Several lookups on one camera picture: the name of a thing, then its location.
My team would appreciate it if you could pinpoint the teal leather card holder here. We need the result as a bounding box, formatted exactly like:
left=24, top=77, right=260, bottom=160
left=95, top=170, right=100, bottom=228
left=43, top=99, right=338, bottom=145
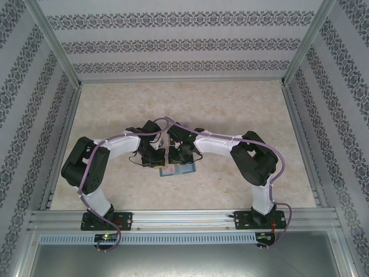
left=158, top=162, right=198, bottom=178

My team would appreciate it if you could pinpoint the left controller board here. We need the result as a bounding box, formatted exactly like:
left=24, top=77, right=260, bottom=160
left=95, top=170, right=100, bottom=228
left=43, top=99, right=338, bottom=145
left=93, top=233, right=119, bottom=244

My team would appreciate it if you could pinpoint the controller board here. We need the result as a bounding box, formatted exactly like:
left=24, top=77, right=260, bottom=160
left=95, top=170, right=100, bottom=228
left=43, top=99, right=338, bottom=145
left=255, top=231, right=276, bottom=244
left=93, top=233, right=119, bottom=244

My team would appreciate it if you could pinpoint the grey metal panel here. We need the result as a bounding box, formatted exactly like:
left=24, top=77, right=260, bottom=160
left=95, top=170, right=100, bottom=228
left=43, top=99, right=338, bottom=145
left=16, top=227, right=355, bottom=277

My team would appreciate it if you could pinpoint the right controller board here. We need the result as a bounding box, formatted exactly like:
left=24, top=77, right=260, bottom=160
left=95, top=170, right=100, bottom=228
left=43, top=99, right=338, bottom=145
left=255, top=231, right=276, bottom=244

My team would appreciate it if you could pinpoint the thin black right cable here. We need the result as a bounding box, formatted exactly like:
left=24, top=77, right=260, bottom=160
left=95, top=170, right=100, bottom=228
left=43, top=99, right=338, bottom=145
left=187, top=152, right=203, bottom=166

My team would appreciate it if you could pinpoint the thin black cable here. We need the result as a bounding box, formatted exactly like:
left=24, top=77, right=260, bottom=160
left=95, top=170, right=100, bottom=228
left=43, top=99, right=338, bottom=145
left=127, top=155, right=145, bottom=167
left=187, top=152, right=203, bottom=166

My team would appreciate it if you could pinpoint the thin black left cable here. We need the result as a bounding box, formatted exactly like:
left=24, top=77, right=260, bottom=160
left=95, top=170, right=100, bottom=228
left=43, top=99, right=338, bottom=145
left=127, top=155, right=145, bottom=167

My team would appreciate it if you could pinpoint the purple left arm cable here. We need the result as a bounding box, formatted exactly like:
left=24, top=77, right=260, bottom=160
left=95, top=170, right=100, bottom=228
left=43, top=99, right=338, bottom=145
left=77, top=116, right=171, bottom=252

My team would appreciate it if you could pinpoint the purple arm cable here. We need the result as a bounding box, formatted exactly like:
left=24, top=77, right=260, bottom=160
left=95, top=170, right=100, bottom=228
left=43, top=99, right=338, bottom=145
left=167, top=121, right=295, bottom=249
left=77, top=116, right=171, bottom=252

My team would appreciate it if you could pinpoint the aluminium front rail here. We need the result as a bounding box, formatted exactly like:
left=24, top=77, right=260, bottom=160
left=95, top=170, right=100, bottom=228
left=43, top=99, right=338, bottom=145
left=28, top=209, right=338, bottom=232

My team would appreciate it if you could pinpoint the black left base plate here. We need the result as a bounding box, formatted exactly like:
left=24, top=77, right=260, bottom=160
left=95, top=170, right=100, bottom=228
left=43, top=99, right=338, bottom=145
left=80, top=212, right=133, bottom=231

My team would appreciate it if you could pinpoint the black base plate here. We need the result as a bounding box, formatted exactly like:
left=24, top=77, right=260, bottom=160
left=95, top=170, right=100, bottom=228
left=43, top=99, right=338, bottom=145
left=234, top=210, right=288, bottom=230
left=80, top=212, right=133, bottom=231

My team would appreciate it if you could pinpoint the slotted grey cable duct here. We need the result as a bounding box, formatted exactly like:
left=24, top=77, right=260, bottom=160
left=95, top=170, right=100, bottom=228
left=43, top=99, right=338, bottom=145
left=39, top=233, right=257, bottom=245

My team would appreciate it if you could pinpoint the aluminium back rail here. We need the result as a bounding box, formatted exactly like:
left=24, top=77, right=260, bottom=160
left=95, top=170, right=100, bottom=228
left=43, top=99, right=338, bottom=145
left=80, top=77, right=285, bottom=85

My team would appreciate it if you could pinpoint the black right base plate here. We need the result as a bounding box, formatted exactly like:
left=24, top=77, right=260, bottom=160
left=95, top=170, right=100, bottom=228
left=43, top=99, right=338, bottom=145
left=234, top=210, right=288, bottom=230

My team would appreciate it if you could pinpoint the aluminium side rail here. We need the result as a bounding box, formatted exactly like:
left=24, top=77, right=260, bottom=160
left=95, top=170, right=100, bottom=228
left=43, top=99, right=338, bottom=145
left=281, top=83, right=329, bottom=208

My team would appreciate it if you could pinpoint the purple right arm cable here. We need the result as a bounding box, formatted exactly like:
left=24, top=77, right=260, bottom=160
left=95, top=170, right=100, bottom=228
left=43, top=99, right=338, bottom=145
left=167, top=121, right=295, bottom=249

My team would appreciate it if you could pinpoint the aluminium frame post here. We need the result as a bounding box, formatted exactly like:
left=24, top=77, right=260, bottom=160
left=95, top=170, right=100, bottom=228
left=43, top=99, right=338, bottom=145
left=280, top=0, right=337, bottom=87
left=24, top=0, right=84, bottom=88

